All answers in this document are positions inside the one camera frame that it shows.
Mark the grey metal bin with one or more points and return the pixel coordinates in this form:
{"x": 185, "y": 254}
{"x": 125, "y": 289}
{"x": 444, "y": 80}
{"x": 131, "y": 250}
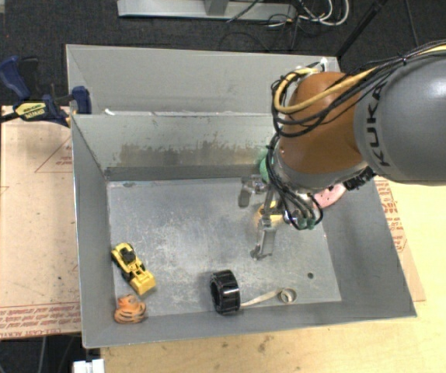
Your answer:
{"x": 192, "y": 227}

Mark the yellow toy bulldozer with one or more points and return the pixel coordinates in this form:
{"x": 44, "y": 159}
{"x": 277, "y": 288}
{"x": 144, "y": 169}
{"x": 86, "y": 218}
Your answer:
{"x": 133, "y": 267}

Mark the brown cardboard board, red print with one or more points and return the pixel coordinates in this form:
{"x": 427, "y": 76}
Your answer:
{"x": 36, "y": 227}

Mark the green round thing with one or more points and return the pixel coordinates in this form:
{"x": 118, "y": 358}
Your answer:
{"x": 263, "y": 166}

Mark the orange striped rubber duck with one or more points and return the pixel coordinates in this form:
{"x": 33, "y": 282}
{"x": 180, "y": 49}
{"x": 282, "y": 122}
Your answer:
{"x": 129, "y": 310}

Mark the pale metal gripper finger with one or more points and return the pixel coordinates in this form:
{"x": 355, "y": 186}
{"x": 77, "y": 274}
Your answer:
{"x": 265, "y": 241}
{"x": 244, "y": 197}

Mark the pink dotted thing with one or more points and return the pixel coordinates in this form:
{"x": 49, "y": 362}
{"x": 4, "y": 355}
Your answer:
{"x": 332, "y": 196}

